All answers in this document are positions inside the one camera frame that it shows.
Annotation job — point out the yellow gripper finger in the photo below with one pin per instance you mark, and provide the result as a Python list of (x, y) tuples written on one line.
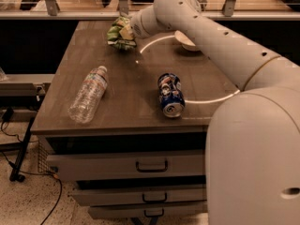
[(126, 33)]

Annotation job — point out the green jalapeno chip bag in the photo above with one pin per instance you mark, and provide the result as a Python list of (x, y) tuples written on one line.
[(114, 38)]

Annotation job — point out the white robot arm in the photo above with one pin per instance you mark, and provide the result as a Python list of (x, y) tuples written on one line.
[(252, 154)]

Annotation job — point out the white paper bowl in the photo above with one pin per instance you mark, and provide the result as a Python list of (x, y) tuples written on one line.
[(186, 42)]

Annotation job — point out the clear plastic water bottle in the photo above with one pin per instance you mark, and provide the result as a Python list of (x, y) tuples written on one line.
[(85, 104)]

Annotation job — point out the blue soda can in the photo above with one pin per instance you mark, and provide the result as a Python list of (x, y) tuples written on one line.
[(170, 96)]

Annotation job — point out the grey drawer cabinet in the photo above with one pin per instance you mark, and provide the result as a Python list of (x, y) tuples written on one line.
[(129, 118)]

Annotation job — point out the black stand leg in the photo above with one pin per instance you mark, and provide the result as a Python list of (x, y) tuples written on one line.
[(15, 174)]

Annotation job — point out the metal railing frame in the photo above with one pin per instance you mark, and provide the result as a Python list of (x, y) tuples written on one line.
[(83, 9)]

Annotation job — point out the top drawer with handle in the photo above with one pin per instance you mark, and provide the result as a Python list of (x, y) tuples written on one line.
[(128, 165)]

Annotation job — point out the drawer with handle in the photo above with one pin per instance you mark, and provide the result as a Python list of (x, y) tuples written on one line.
[(139, 195), (148, 210), (128, 165)]

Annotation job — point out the middle drawer with handle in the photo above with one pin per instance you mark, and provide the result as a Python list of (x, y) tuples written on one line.
[(139, 195)]

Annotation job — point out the bottom drawer with handle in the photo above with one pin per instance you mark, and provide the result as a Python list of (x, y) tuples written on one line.
[(148, 210)]

